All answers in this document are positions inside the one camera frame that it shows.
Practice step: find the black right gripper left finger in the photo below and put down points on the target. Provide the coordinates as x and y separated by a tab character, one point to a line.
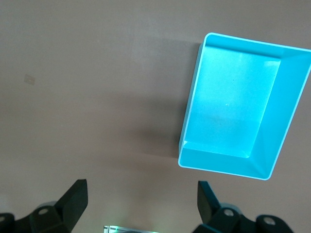
65	208

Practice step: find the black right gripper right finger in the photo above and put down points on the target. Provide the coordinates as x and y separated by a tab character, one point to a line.
218	218

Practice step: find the blue plastic box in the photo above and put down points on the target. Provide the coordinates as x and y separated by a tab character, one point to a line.
230	104

